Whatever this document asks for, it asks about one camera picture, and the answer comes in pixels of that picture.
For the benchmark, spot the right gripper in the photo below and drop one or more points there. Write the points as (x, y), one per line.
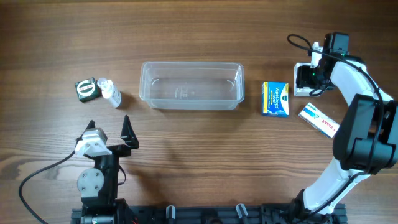
(303, 79)

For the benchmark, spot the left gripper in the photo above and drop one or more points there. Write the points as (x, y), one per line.
(130, 140)

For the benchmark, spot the white medicine packet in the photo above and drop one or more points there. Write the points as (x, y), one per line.
(305, 80)

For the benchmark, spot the blue VapoDrops box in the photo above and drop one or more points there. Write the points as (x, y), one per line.
(275, 99)

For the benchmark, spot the white Panadol box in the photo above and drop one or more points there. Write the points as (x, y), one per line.
(319, 120)

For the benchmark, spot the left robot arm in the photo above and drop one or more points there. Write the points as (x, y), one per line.
(99, 185)

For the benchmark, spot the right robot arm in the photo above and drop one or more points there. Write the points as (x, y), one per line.
(364, 144)

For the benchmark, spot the clear plastic container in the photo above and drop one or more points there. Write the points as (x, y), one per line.
(192, 85)

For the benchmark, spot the white spray bottle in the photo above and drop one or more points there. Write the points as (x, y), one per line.
(110, 91)

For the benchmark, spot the green Zam-Buk box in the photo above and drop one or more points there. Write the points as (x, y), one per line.
(87, 90)

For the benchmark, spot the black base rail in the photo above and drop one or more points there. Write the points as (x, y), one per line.
(266, 213)

